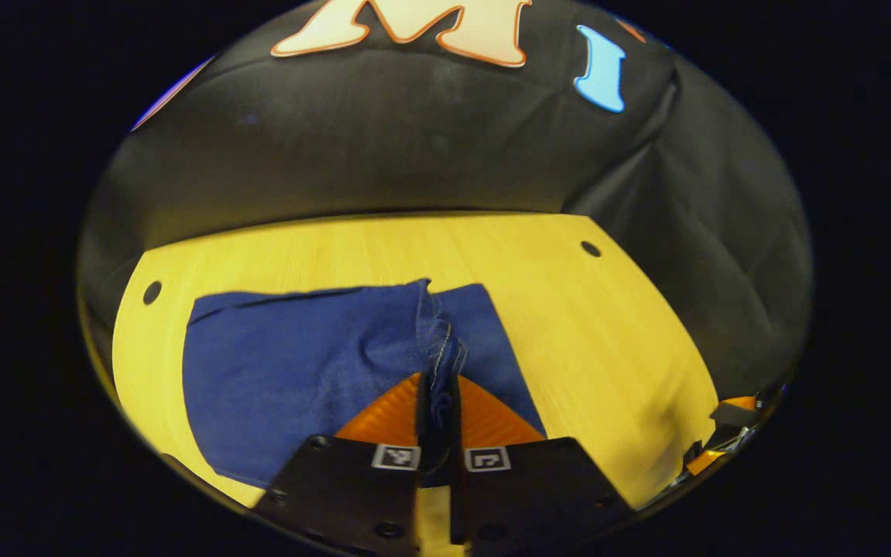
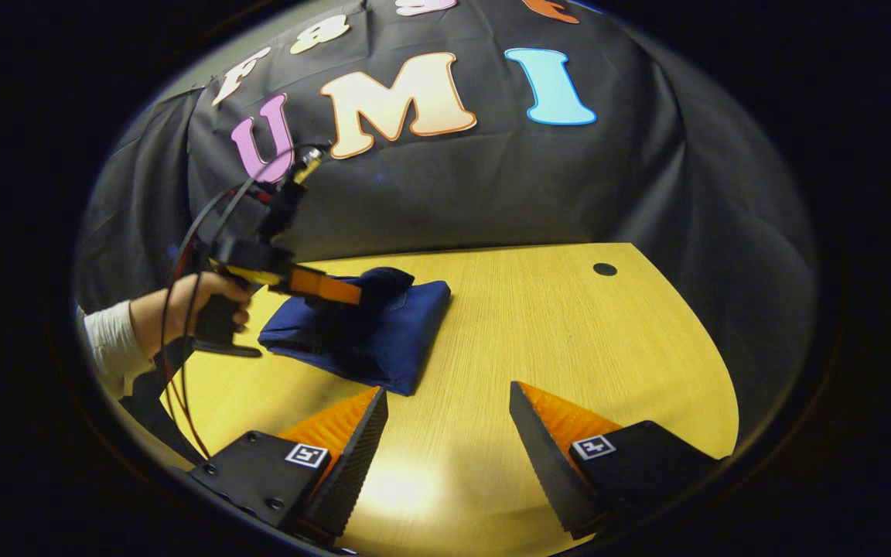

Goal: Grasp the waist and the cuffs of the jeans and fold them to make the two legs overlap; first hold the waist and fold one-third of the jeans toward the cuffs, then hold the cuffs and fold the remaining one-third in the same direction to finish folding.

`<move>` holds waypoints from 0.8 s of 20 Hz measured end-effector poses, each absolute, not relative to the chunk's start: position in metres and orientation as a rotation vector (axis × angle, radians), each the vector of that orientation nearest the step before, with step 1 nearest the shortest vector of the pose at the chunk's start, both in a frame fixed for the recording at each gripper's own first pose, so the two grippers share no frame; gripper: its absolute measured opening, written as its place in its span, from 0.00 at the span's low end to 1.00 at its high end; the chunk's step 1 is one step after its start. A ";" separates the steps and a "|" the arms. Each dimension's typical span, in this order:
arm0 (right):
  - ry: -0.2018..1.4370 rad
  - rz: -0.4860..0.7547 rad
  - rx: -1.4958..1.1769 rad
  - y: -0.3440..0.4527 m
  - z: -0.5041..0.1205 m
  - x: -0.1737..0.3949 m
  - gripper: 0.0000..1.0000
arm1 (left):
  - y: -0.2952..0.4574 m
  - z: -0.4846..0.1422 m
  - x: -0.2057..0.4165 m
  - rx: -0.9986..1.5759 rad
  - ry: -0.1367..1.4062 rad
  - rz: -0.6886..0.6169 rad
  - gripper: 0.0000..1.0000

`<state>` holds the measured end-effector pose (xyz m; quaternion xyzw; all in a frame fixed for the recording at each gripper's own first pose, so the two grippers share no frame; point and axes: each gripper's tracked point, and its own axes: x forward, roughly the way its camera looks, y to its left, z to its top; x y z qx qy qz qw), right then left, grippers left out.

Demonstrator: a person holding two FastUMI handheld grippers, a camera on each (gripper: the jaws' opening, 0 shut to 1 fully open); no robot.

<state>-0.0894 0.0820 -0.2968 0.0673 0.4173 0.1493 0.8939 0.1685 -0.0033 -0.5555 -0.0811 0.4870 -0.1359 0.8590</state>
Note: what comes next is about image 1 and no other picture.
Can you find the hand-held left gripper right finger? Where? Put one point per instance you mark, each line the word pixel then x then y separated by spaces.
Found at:
pixel 538 487

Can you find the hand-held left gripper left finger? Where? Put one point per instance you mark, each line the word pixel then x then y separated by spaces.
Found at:
pixel 353 495

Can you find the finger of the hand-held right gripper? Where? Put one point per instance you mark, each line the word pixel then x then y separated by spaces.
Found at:
pixel 704 462
pixel 735 410

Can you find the blue denim jeans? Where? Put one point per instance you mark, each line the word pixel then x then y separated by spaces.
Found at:
pixel 283 371

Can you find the black backdrop cloth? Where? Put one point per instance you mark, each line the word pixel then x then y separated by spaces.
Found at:
pixel 414 139

